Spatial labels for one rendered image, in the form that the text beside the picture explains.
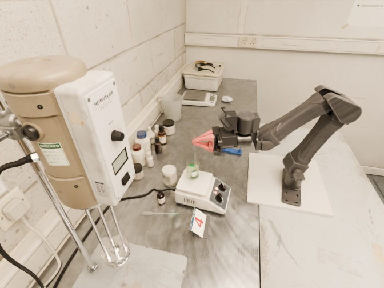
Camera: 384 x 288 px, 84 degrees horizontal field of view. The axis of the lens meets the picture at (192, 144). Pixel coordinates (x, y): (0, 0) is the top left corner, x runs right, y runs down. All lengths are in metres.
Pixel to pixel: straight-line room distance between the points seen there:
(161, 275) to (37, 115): 0.57
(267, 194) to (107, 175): 0.72
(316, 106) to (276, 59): 1.41
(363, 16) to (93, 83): 2.08
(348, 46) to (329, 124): 1.41
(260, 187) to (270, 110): 1.43
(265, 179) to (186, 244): 0.45
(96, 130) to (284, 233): 0.73
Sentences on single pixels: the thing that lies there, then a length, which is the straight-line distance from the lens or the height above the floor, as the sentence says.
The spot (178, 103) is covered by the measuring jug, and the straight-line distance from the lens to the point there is 1.33.
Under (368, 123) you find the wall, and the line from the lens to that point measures 2.59.
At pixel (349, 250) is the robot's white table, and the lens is 0.94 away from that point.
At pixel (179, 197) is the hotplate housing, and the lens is 0.84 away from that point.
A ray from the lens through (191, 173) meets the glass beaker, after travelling 0.82.
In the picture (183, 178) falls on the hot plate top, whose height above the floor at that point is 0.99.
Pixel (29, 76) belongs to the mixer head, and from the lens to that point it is 0.30.
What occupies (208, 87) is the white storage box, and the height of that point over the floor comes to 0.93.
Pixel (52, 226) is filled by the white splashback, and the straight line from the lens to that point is 0.83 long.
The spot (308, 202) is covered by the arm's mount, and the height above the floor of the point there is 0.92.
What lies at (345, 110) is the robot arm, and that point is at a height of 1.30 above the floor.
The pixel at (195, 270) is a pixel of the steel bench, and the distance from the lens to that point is 0.75.
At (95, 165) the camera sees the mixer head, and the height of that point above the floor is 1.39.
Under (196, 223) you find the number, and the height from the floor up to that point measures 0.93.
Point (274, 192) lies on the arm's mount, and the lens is 0.97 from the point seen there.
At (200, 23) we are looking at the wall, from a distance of 2.11.
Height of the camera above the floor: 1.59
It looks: 36 degrees down
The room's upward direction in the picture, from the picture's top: straight up
